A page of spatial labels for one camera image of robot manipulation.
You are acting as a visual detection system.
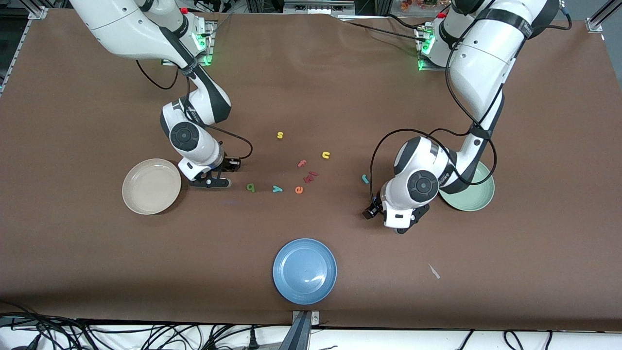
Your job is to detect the beige brown plate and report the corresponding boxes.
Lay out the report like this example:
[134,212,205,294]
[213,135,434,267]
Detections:
[122,158,182,215]

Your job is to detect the blue plate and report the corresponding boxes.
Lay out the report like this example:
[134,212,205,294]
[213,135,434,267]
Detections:
[273,238,337,305]

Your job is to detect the pale green plate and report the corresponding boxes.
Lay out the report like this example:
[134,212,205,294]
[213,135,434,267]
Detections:
[439,161,495,211]

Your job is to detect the brown paper table cover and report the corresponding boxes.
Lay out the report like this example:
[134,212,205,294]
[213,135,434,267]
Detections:
[0,9,622,332]

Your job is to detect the grey power strip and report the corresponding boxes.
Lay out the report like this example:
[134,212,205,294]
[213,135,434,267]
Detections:
[283,0,356,15]

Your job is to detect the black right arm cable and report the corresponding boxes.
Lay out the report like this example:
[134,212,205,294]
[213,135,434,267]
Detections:
[136,58,254,161]

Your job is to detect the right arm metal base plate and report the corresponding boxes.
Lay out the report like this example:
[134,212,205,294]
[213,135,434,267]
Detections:
[193,19,214,67]

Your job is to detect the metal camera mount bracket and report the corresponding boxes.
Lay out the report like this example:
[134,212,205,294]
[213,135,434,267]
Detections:
[279,310,321,350]

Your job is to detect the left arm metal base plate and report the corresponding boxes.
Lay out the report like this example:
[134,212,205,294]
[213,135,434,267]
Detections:
[417,27,450,71]

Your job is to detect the black base power cable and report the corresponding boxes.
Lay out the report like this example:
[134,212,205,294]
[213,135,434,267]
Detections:
[335,15,431,44]

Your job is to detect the aluminium frame post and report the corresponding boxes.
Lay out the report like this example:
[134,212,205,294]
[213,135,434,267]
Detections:
[586,0,622,34]
[19,0,49,20]

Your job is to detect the tangled black floor cables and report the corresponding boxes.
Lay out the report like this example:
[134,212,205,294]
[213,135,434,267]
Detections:
[0,301,103,350]

